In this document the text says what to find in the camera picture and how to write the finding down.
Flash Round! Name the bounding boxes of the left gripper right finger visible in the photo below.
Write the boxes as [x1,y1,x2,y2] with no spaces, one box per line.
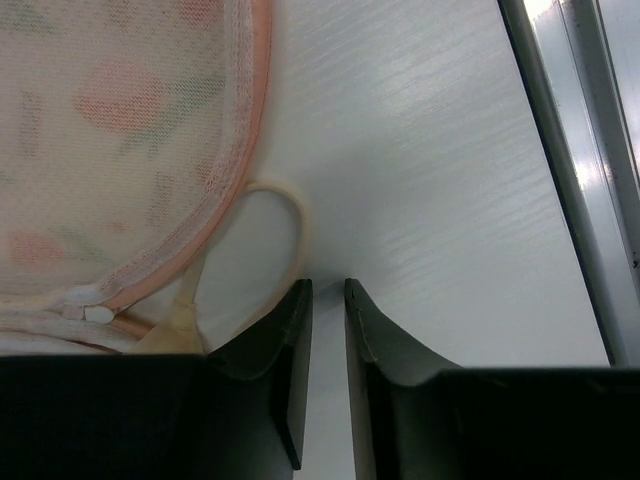
[344,279,639,479]

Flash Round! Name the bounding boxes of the floral mesh laundry bag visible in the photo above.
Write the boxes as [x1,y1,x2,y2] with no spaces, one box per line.
[1,1,272,356]

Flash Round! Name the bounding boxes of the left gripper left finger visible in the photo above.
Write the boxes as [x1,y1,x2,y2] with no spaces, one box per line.
[1,280,313,479]

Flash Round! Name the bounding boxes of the beige bra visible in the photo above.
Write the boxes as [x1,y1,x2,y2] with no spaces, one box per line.
[133,180,310,354]

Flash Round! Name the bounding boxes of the aluminium mounting rail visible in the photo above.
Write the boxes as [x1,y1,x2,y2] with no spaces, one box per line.
[499,1,639,367]

